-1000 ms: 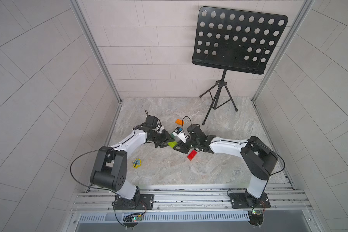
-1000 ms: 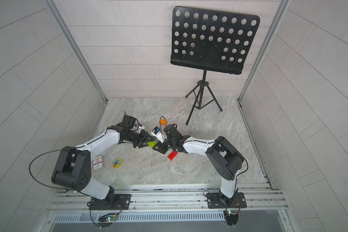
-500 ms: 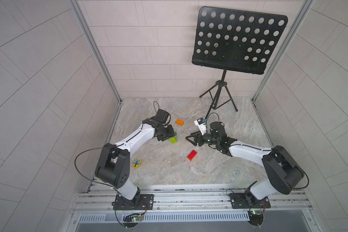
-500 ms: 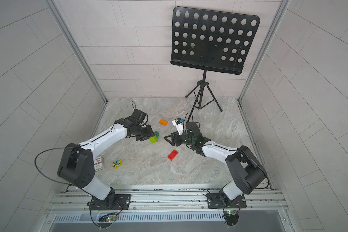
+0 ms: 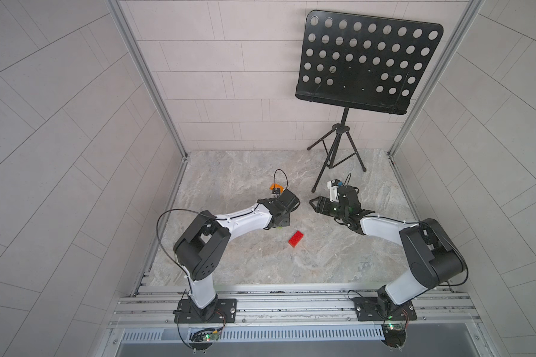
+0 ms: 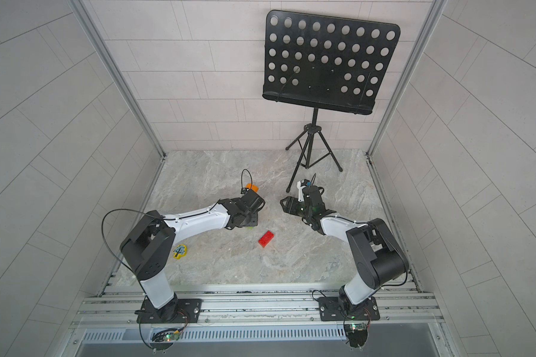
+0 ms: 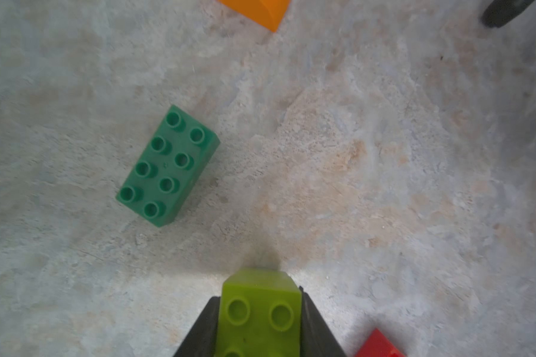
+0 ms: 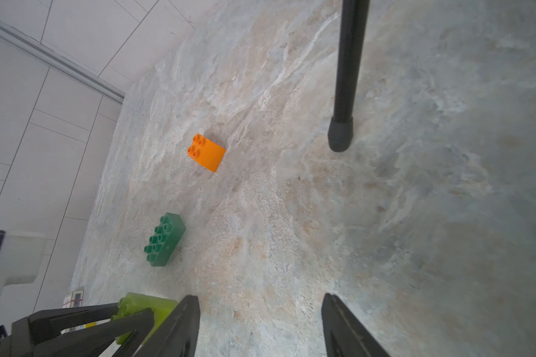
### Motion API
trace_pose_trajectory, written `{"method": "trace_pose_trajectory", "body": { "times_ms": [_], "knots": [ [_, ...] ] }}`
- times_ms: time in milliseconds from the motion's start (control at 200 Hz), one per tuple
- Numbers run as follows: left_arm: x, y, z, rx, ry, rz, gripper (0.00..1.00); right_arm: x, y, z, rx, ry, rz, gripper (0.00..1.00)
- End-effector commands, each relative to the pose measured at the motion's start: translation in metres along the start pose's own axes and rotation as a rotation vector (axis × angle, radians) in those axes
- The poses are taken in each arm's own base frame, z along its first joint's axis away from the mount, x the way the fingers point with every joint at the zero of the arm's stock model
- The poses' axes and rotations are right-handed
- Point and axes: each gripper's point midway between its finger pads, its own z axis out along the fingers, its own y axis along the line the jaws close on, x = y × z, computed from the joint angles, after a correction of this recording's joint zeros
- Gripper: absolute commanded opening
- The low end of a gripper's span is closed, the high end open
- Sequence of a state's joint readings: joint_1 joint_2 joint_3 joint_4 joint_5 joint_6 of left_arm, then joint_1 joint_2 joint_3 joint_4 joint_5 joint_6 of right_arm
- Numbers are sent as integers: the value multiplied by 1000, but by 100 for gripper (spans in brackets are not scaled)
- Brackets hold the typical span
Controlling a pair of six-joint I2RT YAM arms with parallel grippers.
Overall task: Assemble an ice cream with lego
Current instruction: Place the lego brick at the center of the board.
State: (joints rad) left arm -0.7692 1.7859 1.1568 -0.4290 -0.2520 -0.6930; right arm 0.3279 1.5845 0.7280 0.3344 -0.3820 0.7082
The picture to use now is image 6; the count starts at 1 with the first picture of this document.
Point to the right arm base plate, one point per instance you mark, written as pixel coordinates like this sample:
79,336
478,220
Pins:
334,309

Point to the right circuit board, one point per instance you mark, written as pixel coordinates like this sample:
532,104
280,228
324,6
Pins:
356,334

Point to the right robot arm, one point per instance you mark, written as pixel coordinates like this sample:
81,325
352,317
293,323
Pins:
377,255

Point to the left circuit board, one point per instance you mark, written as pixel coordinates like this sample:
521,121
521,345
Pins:
165,339

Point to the circuit board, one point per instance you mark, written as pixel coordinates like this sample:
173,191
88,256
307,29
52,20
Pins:
165,339
356,334

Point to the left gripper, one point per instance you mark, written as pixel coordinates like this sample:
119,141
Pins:
255,221

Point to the yellow sticker on table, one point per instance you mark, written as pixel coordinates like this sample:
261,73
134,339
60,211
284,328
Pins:
180,251

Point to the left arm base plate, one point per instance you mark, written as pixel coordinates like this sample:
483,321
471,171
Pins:
178,311

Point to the orange curved lego brick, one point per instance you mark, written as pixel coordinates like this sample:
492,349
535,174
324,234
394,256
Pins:
252,187

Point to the red lego brick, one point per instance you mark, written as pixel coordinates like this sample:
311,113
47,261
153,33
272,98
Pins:
266,239

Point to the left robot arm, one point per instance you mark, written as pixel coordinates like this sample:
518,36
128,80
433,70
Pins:
148,246

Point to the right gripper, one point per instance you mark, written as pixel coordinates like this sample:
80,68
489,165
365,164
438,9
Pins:
292,203

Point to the aluminium rail frame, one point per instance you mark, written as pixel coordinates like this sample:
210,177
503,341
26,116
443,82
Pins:
411,322

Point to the black music stand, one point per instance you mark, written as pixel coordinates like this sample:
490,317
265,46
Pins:
325,62

